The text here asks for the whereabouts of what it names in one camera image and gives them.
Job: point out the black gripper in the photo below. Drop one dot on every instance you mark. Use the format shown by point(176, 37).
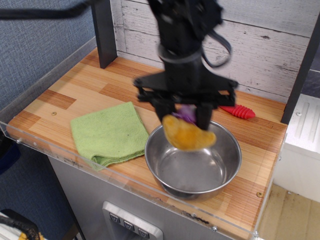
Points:
point(186, 81)

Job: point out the orange plush taco toy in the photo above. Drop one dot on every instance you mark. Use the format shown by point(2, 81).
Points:
point(181, 131)

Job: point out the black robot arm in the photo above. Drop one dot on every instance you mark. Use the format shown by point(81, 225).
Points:
point(183, 26)

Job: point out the steel bowl pan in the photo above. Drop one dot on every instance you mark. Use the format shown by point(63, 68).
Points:
point(194, 175)

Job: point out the green folded cloth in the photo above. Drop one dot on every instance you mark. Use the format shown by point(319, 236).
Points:
point(110, 136)

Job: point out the white ribbed side appliance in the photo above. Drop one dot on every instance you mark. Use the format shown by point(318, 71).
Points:
point(298, 166)

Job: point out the silver control panel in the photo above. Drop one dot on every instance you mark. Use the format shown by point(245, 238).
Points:
point(124, 225)

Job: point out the clear acrylic front guard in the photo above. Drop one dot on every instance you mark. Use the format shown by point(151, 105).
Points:
point(233, 214)

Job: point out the yellow object bottom left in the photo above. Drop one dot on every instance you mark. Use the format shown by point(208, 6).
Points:
point(30, 236)

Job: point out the red handled metal fork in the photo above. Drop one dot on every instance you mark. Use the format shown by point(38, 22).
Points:
point(239, 111)

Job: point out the dark right frame post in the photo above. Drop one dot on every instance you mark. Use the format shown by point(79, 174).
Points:
point(305, 66)

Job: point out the dark frame post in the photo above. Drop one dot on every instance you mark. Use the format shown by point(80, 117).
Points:
point(305, 66)
point(104, 32)

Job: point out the dark left frame post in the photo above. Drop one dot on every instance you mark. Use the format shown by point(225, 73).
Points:
point(104, 32)

